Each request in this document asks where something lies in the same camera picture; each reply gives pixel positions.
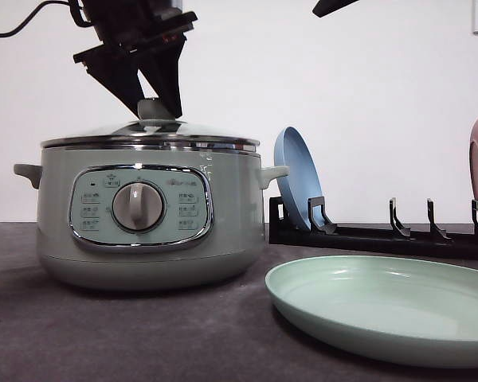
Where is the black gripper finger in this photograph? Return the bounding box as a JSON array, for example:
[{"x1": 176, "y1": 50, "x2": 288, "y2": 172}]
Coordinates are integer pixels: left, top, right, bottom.
[{"x1": 312, "y1": 0, "x2": 359, "y2": 18}]

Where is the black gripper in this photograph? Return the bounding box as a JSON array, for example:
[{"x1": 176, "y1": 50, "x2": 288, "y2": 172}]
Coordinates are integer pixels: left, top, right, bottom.
[{"x1": 73, "y1": 0, "x2": 198, "y2": 118}]

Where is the blue plate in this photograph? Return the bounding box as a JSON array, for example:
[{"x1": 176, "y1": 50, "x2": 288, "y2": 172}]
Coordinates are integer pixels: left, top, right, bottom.
[{"x1": 274, "y1": 127, "x2": 323, "y2": 231}]

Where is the black plate rack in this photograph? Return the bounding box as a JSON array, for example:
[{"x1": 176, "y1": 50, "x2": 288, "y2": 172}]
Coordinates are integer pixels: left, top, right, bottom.
[{"x1": 269, "y1": 197, "x2": 478, "y2": 260}]

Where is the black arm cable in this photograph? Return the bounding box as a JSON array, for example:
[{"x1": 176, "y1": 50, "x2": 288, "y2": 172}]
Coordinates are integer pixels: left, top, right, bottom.
[{"x1": 0, "y1": 0, "x2": 93, "y2": 37}]

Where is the green electric steamer pot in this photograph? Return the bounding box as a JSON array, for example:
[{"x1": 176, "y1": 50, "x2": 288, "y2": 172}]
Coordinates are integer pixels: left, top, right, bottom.
[{"x1": 14, "y1": 146, "x2": 290, "y2": 290}]

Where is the glass steamer lid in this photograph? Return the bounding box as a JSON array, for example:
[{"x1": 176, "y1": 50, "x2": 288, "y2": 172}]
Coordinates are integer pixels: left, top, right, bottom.
[{"x1": 41, "y1": 99, "x2": 260, "y2": 151}]

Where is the green plate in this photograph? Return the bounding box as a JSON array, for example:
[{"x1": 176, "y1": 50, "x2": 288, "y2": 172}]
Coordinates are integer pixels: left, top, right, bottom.
[{"x1": 265, "y1": 255, "x2": 478, "y2": 368}]

